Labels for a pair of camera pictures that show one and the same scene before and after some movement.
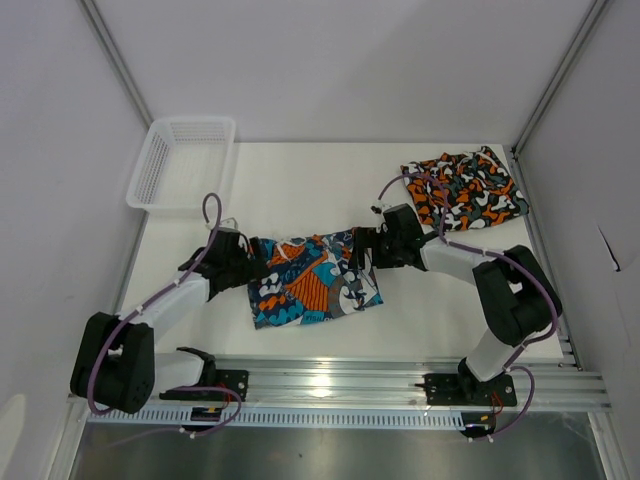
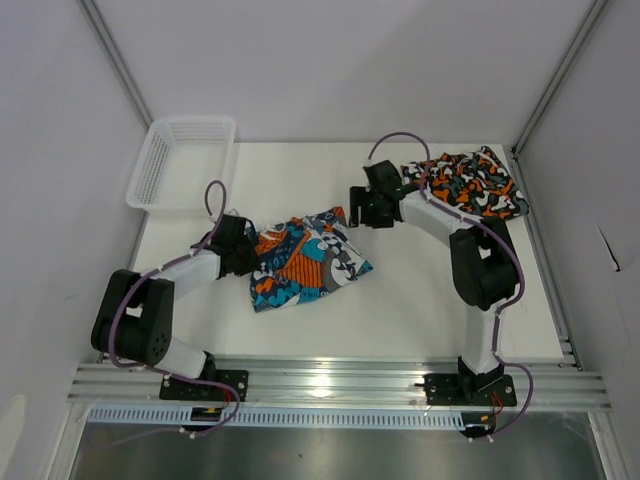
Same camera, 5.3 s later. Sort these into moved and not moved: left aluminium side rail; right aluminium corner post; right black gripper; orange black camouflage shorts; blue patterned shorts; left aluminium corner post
Moved: right black gripper; blue patterned shorts
Not moved: left aluminium side rail; right aluminium corner post; orange black camouflage shorts; left aluminium corner post
